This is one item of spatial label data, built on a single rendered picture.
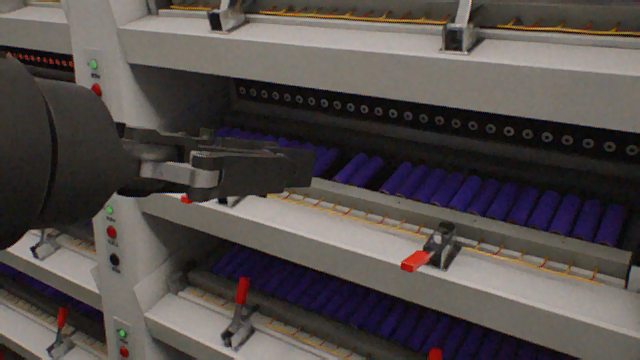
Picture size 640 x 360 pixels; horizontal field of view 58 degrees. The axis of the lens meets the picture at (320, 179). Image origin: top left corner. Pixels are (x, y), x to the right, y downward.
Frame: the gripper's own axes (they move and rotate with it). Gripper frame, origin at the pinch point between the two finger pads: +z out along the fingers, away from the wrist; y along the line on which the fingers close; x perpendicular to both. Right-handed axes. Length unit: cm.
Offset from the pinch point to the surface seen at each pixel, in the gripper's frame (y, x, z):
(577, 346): -22.6, 11.2, 17.3
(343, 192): 3.5, 3.5, 19.4
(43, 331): 69, 45, 30
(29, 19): 52, -11, 10
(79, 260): 53, 26, 24
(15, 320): 77, 46, 29
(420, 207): -5.4, 3.2, 20.0
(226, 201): 17.4, 7.5, 16.5
